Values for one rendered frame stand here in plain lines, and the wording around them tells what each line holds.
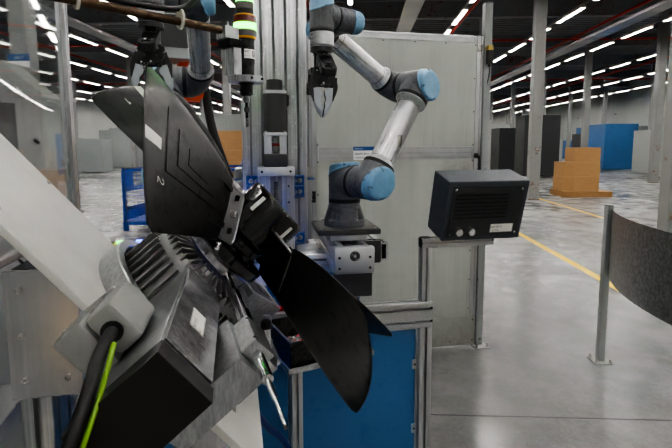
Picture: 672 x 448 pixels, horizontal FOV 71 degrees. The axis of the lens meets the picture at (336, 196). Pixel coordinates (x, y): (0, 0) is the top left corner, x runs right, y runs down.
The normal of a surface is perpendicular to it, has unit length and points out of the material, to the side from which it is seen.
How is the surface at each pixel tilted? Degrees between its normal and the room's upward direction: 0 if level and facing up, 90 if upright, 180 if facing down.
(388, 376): 90
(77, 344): 90
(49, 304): 90
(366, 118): 89
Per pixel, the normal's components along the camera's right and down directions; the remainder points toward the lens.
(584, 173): -0.04, 0.11
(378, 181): 0.57, 0.19
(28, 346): 0.21, 0.11
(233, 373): 0.37, 0.31
